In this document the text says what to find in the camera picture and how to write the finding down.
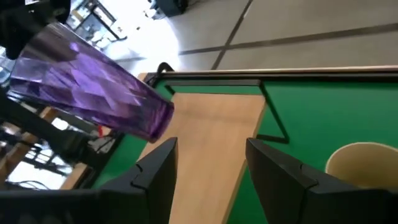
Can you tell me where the purple faceted plastic tumbler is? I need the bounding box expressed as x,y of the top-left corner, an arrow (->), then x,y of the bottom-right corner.
8,21 -> 175,144

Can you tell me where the wooden shelf black metal frame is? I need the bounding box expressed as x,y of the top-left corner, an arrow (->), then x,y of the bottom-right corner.
136,62 -> 398,224

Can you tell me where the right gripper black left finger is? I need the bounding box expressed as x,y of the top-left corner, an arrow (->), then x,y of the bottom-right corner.
93,137 -> 179,224

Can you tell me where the beige paper cup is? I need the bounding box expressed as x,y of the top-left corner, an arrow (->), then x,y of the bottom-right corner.
325,142 -> 398,190

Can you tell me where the black floor equipment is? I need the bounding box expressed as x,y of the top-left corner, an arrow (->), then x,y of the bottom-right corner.
148,0 -> 189,19

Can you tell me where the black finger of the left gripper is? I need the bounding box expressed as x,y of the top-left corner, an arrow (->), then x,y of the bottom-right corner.
0,6 -> 44,60

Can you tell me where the black glass-door cabinet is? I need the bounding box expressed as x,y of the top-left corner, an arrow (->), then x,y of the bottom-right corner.
65,0 -> 127,49

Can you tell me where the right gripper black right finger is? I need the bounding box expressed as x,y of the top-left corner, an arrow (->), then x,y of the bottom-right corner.
245,138 -> 398,224

